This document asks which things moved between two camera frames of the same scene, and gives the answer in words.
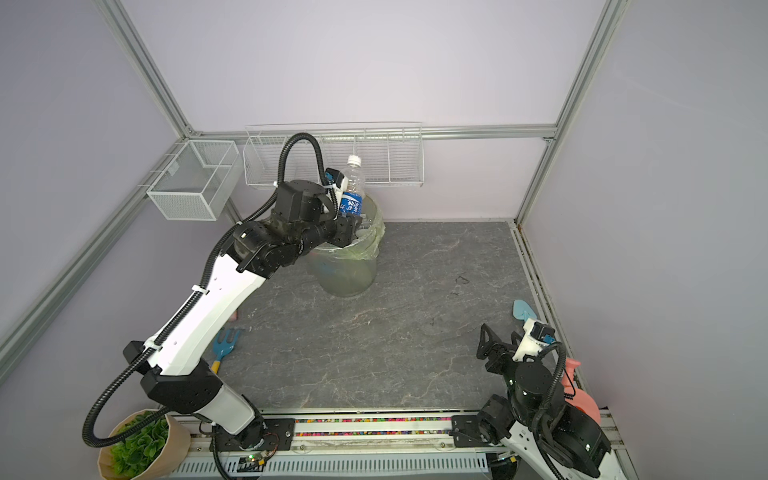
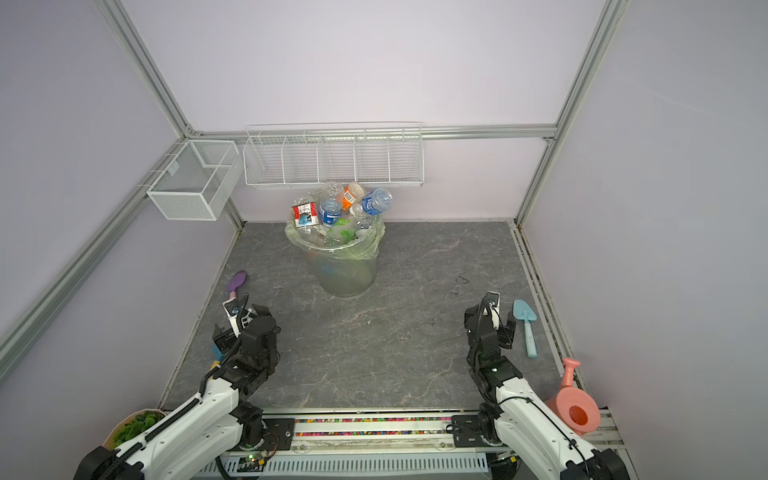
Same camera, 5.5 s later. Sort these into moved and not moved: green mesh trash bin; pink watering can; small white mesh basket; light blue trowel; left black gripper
Moved: left black gripper
Not moved: small white mesh basket; green mesh trash bin; light blue trowel; pink watering can
